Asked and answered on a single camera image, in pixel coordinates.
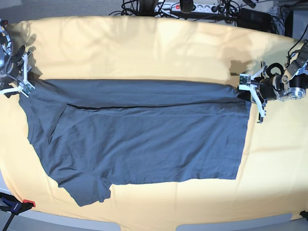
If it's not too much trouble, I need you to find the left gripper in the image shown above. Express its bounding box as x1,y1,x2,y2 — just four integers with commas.
237,62,273,124

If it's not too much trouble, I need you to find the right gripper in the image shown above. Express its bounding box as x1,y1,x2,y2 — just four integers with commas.
0,45,32,98

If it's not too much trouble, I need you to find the blue-grey T-shirt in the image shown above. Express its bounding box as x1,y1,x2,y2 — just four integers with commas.
19,79,251,206

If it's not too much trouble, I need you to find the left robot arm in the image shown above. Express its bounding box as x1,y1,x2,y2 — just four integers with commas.
238,39,308,123

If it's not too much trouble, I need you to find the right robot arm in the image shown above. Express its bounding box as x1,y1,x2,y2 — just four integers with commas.
0,20,35,98

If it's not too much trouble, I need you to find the black power adapter box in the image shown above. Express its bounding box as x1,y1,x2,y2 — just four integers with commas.
237,8,272,29

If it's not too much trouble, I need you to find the yellow table cloth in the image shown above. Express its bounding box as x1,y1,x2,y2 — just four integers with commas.
0,16,308,231

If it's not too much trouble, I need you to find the white power strip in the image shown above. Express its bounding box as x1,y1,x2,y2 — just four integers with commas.
155,2,226,14

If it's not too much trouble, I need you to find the blue clamp with red pad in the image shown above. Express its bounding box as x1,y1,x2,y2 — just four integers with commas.
0,192,36,231

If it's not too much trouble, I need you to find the black clamp right edge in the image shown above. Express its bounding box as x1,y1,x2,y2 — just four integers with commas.
300,211,308,221

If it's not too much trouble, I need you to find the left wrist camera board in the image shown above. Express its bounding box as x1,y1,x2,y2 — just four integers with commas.
238,74,251,91

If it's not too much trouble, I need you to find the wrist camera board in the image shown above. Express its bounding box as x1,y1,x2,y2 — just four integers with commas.
21,82,35,98
238,74,251,91

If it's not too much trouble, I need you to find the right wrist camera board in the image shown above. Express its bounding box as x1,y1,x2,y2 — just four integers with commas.
21,82,35,98

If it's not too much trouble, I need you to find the black cable bundle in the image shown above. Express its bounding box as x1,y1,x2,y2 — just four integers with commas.
108,0,159,17

